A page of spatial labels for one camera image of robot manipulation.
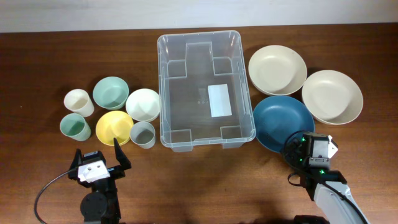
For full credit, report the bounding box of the white small bowl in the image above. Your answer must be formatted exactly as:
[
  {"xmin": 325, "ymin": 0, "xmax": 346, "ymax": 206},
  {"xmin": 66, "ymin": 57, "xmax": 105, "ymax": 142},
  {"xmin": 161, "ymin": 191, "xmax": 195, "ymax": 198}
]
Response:
[{"xmin": 126, "ymin": 88, "xmax": 160, "ymax": 122}]

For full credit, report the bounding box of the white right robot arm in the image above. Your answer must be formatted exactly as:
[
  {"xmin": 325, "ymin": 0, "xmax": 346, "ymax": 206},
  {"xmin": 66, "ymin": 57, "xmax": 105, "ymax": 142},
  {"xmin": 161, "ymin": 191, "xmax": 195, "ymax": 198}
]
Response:
[{"xmin": 280, "ymin": 130, "xmax": 369, "ymax": 223}]

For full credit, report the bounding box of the green plastic cup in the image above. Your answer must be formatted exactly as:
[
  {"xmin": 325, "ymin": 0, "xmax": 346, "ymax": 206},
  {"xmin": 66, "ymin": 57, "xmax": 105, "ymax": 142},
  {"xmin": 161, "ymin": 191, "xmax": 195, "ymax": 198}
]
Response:
[{"xmin": 60, "ymin": 113, "xmax": 91, "ymax": 141}]

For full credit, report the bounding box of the clear plastic storage bin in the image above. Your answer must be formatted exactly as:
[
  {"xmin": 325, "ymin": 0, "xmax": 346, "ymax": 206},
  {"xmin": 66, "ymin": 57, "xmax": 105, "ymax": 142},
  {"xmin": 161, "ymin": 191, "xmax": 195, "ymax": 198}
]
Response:
[{"xmin": 157, "ymin": 30, "xmax": 256, "ymax": 152}]

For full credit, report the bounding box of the cream plastic cup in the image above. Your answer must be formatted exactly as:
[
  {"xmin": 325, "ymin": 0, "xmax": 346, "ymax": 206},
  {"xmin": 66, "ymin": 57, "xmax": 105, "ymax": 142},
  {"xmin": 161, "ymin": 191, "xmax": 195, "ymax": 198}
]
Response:
[{"xmin": 63, "ymin": 89, "xmax": 95, "ymax": 117}]

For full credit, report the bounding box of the yellow small bowl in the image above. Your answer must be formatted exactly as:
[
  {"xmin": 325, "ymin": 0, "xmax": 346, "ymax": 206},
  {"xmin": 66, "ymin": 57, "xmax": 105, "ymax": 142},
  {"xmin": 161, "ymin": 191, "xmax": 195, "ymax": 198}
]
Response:
[{"xmin": 95, "ymin": 111, "xmax": 134, "ymax": 146}]

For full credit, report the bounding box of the green small bowl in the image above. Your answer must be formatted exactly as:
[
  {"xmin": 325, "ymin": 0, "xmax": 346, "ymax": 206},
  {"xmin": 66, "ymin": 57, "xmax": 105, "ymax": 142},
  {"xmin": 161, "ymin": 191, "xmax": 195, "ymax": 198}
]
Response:
[{"xmin": 93, "ymin": 77, "xmax": 129, "ymax": 110}]

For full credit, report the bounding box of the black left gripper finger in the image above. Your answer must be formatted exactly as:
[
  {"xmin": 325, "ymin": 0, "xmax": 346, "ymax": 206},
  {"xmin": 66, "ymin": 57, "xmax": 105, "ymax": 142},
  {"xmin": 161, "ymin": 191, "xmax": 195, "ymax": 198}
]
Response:
[
  {"xmin": 113, "ymin": 138, "xmax": 131, "ymax": 170},
  {"xmin": 72, "ymin": 149, "xmax": 82, "ymax": 169}
]

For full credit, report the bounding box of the grey plastic cup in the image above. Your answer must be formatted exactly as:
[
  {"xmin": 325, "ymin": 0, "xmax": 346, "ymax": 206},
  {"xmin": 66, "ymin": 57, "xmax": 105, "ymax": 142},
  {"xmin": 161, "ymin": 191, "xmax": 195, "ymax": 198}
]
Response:
[{"xmin": 129, "ymin": 121, "xmax": 155, "ymax": 149}]

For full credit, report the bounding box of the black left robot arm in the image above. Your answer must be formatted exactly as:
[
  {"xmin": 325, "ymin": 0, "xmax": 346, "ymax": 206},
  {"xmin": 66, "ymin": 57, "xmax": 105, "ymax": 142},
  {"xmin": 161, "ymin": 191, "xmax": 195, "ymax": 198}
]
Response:
[{"xmin": 68, "ymin": 138, "xmax": 131, "ymax": 223}]

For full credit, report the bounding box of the beige bowl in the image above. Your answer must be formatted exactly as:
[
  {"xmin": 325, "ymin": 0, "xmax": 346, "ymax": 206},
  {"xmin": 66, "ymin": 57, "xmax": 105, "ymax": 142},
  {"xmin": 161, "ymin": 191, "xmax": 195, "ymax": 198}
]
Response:
[
  {"xmin": 248, "ymin": 45, "xmax": 308, "ymax": 95},
  {"xmin": 302, "ymin": 70, "xmax": 364, "ymax": 125}
]

